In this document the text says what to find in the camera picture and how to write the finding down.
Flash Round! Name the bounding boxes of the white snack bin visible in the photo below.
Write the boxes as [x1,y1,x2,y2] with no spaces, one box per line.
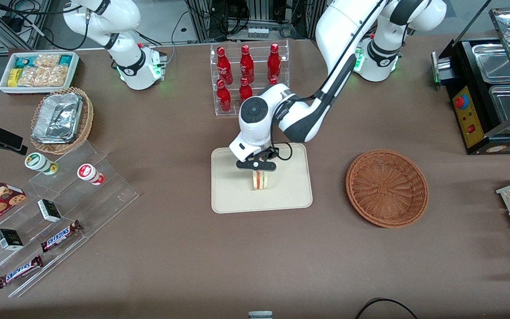
[0,51,81,95]

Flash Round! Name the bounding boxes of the black food warmer appliance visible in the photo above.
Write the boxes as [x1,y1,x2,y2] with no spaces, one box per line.
[431,0,510,156]

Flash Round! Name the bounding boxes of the black power adapter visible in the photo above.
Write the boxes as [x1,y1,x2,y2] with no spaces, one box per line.
[2,16,24,32]

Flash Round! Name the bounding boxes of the brown wicker basket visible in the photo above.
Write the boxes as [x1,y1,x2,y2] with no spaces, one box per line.
[346,150,429,229]

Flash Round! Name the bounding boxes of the black clamp device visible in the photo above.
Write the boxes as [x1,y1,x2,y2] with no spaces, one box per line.
[0,118,28,156]

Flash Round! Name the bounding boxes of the green lid white cup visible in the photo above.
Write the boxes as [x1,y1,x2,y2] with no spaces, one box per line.
[24,152,59,176]

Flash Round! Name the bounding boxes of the red lid white cup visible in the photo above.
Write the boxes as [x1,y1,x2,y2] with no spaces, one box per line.
[77,163,105,186]

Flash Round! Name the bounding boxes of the black table cable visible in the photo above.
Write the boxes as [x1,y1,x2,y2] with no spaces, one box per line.
[354,298,420,319]

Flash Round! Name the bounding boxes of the silver foil container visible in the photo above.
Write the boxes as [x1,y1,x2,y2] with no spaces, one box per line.
[31,92,83,144]

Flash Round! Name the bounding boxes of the aluminium frame rack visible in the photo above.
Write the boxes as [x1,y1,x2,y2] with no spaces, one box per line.
[184,0,328,43]

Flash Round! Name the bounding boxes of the large clear cracker bag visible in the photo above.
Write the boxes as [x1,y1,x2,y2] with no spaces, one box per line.
[18,65,70,88]

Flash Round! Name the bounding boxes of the clear acrylic stepped display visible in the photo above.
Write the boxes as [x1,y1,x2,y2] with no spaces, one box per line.
[0,141,139,299]

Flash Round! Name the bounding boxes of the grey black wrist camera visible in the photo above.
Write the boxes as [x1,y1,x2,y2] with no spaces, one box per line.
[236,159,278,172]

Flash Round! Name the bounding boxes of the clear acrylic bottle rack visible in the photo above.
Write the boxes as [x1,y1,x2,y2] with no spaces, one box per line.
[210,40,290,117]

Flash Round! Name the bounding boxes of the beige plastic tray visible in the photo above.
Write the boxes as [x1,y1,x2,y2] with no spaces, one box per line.
[211,143,313,214]

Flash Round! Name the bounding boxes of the triangle sandwich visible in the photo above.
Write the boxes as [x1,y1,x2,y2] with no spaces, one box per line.
[252,170,270,191]

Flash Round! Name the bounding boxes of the small black box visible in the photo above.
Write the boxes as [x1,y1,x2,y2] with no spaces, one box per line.
[0,229,24,252]
[37,199,62,223]

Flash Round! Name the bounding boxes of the light wicker basket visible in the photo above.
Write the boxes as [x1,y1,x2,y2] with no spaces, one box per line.
[30,86,94,156]

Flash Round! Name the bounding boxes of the small clear cracker bag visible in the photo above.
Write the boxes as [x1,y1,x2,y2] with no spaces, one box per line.
[34,54,61,68]

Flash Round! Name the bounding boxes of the snickers bar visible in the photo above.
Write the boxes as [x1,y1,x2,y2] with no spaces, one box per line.
[41,220,83,253]
[0,255,44,289]

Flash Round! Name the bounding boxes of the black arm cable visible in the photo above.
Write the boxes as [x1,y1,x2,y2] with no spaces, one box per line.
[271,0,386,161]

